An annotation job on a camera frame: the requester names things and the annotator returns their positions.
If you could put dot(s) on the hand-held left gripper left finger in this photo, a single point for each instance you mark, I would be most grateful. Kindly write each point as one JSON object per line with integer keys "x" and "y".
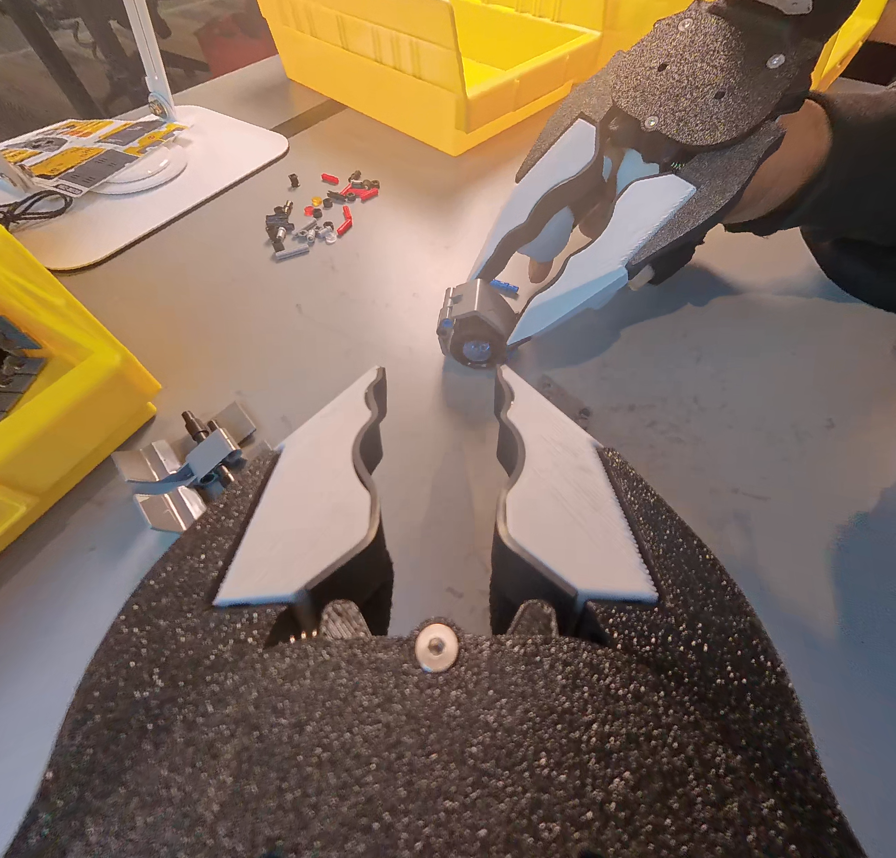
{"x": 308, "y": 515}

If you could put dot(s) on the grey toy plate assembly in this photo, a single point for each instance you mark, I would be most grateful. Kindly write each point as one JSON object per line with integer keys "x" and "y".
{"x": 210, "y": 452}

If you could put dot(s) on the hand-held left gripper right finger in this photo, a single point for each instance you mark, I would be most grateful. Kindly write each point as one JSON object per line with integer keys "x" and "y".
{"x": 574, "y": 515}

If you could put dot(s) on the yellow toy robot vehicle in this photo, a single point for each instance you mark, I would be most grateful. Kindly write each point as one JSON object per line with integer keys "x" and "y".
{"x": 14, "y": 368}

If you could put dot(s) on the grey desk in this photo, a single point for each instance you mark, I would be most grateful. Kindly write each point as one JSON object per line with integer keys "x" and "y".
{"x": 700, "y": 417}

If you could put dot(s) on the white wooden book stand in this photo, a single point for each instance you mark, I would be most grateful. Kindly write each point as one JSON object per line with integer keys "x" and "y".
{"x": 210, "y": 158}

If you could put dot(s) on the yellow plastic bin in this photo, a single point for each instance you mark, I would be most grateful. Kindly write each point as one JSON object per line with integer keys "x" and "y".
{"x": 392, "y": 74}
{"x": 84, "y": 382}
{"x": 665, "y": 4}

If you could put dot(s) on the grey toy eye module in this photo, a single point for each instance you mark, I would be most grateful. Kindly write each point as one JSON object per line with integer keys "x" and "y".
{"x": 476, "y": 319}

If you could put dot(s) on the pile of small toy pieces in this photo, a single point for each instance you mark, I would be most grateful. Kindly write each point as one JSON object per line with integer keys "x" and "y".
{"x": 343, "y": 224}

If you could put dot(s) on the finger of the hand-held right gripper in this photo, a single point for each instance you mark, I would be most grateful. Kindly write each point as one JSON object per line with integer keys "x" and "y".
{"x": 616, "y": 256}
{"x": 539, "y": 179}

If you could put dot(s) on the yellow sticker sheet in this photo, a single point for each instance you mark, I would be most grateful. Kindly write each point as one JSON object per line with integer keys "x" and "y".
{"x": 91, "y": 151}

